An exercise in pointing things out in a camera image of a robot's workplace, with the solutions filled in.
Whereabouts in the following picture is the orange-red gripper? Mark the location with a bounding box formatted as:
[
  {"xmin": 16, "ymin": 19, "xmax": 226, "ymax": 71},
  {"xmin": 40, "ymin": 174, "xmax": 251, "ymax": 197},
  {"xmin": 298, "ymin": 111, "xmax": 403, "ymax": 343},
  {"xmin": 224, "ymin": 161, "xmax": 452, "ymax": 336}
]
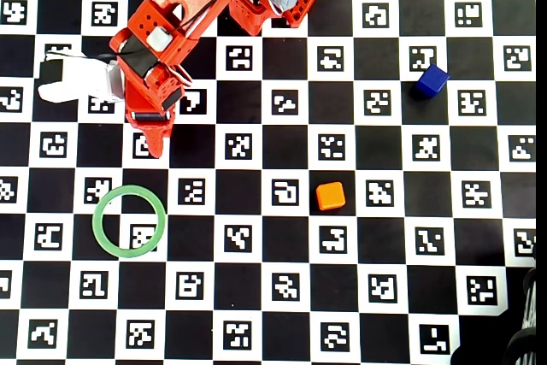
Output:
[{"xmin": 122, "ymin": 63, "xmax": 185, "ymax": 159}]

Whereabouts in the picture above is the orange cube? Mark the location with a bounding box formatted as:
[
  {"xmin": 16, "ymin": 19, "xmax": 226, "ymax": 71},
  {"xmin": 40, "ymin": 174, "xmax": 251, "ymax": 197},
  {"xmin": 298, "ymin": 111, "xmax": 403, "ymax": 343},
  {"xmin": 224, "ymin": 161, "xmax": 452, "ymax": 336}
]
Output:
[{"xmin": 315, "ymin": 181, "xmax": 346, "ymax": 211}]

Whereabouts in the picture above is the blue cube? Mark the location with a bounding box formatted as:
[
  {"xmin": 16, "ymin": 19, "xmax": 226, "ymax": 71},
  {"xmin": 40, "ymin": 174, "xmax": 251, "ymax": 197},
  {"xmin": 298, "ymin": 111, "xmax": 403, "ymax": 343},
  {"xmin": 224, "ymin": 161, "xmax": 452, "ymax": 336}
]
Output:
[{"xmin": 415, "ymin": 63, "xmax": 450, "ymax": 99}]

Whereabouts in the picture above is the small grey square block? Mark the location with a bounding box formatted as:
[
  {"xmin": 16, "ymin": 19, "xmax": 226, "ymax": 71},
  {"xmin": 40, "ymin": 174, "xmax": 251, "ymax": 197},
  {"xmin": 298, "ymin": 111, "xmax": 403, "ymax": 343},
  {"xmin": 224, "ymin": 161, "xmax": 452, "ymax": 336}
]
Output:
[{"xmin": 146, "ymin": 26, "xmax": 173, "ymax": 52}]

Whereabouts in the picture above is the black white marker checkerboard mat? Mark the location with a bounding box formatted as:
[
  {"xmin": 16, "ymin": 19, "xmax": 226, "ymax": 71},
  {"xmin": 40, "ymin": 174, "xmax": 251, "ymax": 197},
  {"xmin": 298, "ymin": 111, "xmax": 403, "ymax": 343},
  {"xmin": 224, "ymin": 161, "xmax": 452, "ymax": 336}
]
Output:
[{"xmin": 0, "ymin": 0, "xmax": 538, "ymax": 365}]

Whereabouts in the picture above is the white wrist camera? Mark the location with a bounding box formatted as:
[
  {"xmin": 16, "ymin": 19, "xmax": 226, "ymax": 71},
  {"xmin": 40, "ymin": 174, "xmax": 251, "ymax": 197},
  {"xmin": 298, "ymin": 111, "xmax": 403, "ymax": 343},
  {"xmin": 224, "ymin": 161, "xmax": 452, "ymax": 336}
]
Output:
[{"xmin": 37, "ymin": 50, "xmax": 126, "ymax": 105}]

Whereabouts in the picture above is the green ring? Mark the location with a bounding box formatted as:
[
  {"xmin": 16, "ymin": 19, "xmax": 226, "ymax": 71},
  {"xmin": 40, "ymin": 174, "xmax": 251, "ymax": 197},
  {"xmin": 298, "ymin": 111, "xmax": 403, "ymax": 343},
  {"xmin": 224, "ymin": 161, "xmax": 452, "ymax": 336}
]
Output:
[{"xmin": 91, "ymin": 185, "xmax": 167, "ymax": 259}]

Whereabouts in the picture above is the thin black camera cable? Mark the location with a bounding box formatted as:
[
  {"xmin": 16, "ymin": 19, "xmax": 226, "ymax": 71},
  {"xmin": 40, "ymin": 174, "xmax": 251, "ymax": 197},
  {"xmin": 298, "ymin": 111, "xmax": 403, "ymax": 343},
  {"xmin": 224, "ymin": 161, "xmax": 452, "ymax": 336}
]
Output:
[{"xmin": 85, "ymin": 0, "xmax": 240, "ymax": 62}]

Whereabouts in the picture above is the black coiled camera stand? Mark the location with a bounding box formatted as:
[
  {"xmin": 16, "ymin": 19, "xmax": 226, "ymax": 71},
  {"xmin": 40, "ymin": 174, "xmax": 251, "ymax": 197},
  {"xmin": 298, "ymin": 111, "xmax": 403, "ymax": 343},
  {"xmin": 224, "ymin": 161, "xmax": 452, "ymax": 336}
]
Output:
[{"xmin": 503, "ymin": 266, "xmax": 538, "ymax": 365}]

